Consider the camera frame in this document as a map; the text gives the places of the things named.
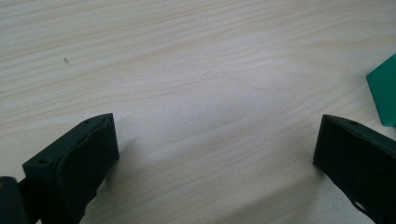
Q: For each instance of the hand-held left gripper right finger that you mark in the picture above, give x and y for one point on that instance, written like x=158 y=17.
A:
x=355 y=155

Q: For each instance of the green toy block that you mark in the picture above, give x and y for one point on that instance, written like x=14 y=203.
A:
x=384 y=93

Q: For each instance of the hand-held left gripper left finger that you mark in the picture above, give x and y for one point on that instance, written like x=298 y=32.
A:
x=74 y=168

